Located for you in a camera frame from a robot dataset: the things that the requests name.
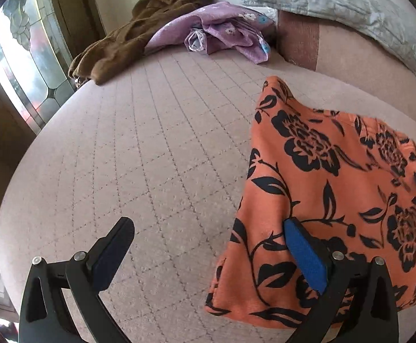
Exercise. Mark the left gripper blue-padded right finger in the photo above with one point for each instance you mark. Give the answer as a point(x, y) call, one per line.
point(372, 315)

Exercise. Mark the stained glass window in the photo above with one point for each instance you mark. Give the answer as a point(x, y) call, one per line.
point(34, 60)

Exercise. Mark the orange black floral garment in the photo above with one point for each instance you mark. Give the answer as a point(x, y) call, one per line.
point(348, 179)

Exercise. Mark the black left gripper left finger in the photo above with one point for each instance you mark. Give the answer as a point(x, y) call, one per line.
point(45, 316)

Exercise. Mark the purple floral cloth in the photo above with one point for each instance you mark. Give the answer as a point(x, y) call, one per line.
point(215, 27)

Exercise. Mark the brown fleece garment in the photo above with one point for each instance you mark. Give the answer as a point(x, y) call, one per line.
point(108, 57)

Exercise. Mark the pink bolster with maroon band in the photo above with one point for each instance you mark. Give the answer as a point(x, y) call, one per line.
point(338, 51)

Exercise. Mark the pink quilted bed mattress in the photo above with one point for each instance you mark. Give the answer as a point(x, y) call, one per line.
point(166, 144)

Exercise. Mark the grey quilted blanket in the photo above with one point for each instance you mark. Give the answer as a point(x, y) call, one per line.
point(382, 20)

